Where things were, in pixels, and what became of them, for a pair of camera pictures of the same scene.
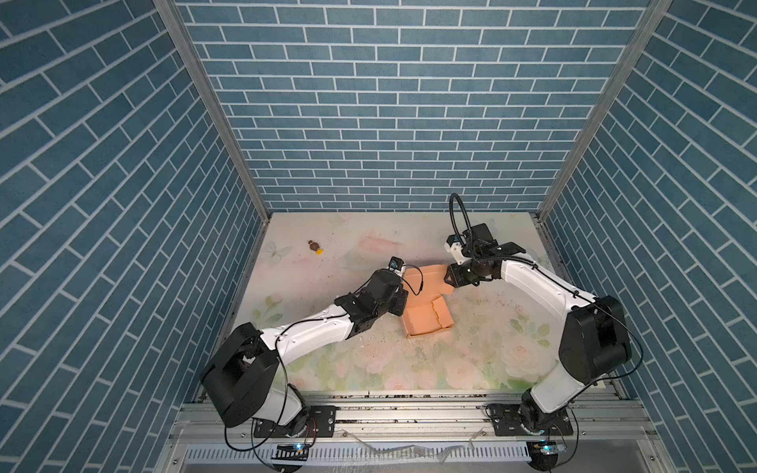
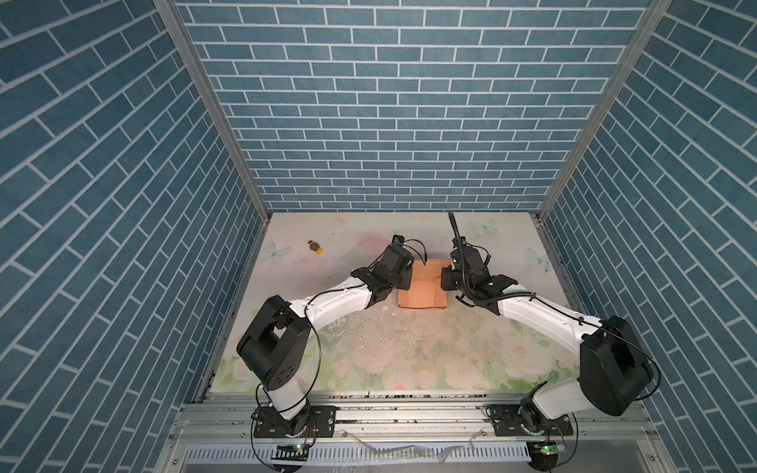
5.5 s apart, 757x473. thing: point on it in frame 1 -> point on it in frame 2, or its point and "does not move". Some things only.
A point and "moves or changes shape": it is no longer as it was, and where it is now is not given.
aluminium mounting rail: x=430 y=419 does not move
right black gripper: x=454 y=276 -> x=446 y=278
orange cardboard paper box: x=428 y=306 moves or changes shape
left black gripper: x=401 y=298 -> x=405 y=280
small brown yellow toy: x=315 y=247 does not move
